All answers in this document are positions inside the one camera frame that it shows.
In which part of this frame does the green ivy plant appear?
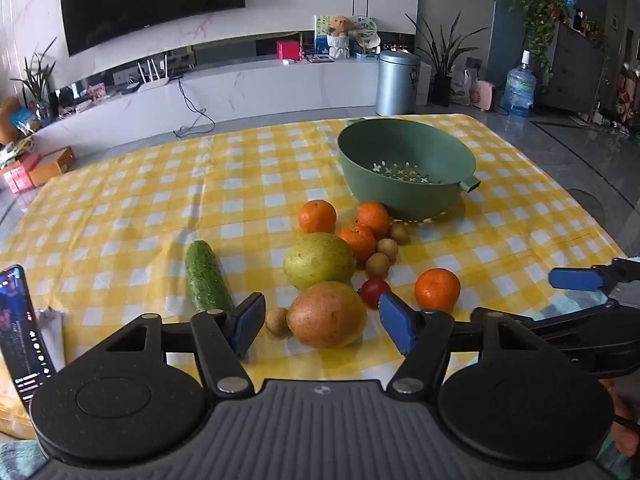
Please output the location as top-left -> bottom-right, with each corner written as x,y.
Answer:
495,0 -> 572,97

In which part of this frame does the black power cable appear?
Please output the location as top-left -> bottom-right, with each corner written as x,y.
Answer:
174,77 -> 216,137

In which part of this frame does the round printed hand fan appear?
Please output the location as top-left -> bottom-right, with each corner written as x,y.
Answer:
348,15 -> 381,54

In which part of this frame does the reddish mango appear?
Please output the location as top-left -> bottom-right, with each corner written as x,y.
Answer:
287,282 -> 368,350

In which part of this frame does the white plastic bag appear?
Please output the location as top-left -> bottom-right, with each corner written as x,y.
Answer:
450,70 -> 474,106

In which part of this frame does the long-leaf plant in glass vase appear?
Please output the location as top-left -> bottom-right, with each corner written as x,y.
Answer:
10,37 -> 59,122

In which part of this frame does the long-leaf plant in black pot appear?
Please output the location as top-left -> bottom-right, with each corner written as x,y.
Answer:
406,10 -> 489,107

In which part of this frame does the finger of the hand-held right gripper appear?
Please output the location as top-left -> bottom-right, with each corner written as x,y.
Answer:
548,257 -> 640,307
522,297 -> 640,347

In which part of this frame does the orange tangerine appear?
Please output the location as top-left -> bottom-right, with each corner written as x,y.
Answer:
339,226 -> 377,263
414,268 -> 461,312
356,202 -> 391,239
298,200 -> 338,234

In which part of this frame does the white router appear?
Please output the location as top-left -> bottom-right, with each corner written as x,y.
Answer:
136,58 -> 174,92

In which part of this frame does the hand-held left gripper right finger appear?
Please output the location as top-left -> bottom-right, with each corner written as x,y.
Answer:
377,292 -> 547,396

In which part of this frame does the printed picture card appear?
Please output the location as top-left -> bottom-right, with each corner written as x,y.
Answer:
314,15 -> 331,54

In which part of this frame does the person's right hand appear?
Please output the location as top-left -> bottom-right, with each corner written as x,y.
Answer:
599,379 -> 640,458

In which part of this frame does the white marble tv console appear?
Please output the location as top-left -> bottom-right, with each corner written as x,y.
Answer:
50,55 -> 434,135

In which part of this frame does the blue water jug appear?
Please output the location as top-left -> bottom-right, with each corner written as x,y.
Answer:
501,50 -> 538,118

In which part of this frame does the silver pedal trash can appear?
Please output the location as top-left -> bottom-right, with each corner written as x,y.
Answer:
376,51 -> 421,117

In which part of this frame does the black wall television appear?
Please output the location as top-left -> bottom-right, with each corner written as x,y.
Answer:
59,0 -> 247,58

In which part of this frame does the small red fruit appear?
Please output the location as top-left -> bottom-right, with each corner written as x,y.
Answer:
357,278 -> 393,310

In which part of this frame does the brown teddy bear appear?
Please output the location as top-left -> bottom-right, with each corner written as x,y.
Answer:
325,15 -> 351,39

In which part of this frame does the orange cardboard box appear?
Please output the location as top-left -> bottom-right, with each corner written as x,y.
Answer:
27,146 -> 76,187

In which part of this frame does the black smartphone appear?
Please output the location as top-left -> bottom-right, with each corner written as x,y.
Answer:
0,265 -> 57,409

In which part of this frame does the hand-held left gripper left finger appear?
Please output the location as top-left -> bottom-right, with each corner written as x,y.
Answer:
102,292 -> 267,397

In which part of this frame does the yellow checkered tablecloth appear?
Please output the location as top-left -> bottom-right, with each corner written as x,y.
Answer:
0,112 -> 629,443

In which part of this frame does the green colander bowl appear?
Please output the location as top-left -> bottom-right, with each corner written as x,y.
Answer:
337,117 -> 482,222

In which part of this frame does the orange vase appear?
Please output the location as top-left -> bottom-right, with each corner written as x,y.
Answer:
0,97 -> 24,146

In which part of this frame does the grey dresser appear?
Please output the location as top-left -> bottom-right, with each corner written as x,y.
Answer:
540,22 -> 609,114

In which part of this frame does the pink fan heater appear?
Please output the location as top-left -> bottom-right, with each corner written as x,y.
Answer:
470,80 -> 497,111

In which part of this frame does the green cucumber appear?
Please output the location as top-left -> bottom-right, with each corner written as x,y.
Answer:
185,240 -> 237,314

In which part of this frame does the red cardboard box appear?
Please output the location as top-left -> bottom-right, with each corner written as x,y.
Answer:
0,155 -> 42,194

